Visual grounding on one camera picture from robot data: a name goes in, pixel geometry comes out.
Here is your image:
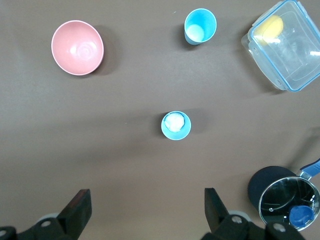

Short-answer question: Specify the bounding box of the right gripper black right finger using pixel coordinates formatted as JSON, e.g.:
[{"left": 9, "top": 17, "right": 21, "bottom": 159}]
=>
[{"left": 201, "top": 187, "right": 305, "bottom": 240}]

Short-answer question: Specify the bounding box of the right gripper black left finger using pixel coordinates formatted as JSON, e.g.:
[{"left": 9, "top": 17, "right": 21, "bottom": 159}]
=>
[{"left": 0, "top": 189, "right": 93, "bottom": 240}]

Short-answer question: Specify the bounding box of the light blue plastic cup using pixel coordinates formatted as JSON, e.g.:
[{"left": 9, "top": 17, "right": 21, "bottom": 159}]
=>
[
  {"left": 160, "top": 110, "right": 192, "bottom": 141},
  {"left": 184, "top": 8, "right": 218, "bottom": 46}
]

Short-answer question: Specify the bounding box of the glass lid with blue knob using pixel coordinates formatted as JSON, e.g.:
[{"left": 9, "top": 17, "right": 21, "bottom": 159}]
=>
[{"left": 258, "top": 176, "right": 320, "bottom": 230}]

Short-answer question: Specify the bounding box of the brown table cover cloth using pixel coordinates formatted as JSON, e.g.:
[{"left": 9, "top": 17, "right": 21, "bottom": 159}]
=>
[{"left": 0, "top": 0, "right": 320, "bottom": 240}]

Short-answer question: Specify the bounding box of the pink bowl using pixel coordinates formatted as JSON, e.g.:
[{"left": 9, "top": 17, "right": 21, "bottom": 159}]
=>
[{"left": 51, "top": 20, "right": 105, "bottom": 76}]

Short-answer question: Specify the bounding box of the clear blue-rimmed plastic container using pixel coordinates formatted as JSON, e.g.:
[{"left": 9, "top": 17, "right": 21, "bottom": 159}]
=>
[{"left": 241, "top": 0, "right": 320, "bottom": 93}]

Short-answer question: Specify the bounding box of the yellow sponge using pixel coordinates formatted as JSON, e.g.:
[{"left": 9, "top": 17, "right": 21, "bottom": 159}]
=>
[{"left": 255, "top": 14, "right": 285, "bottom": 46}]

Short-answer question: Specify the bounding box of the dark saucepan with blue handle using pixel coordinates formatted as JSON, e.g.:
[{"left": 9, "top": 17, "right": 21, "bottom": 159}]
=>
[{"left": 247, "top": 157, "right": 320, "bottom": 230}]

